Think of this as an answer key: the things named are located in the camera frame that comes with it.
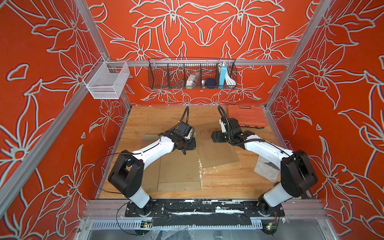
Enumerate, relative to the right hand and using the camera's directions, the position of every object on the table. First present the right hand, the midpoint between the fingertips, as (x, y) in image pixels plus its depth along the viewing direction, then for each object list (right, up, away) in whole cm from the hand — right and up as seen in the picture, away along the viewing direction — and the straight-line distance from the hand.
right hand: (214, 134), depth 89 cm
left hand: (-12, -6, -2) cm, 13 cm away
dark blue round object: (-1, +33, +8) cm, 34 cm away
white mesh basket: (-68, +33, +4) cm, 76 cm away
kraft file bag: (-21, -23, -1) cm, 31 cm away
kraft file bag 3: (-2, -13, +4) cm, 13 cm away
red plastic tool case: (+29, +11, +15) cm, 35 cm away
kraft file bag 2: (-37, -23, -6) cm, 44 cm away
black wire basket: (-28, +41, +12) cm, 51 cm away
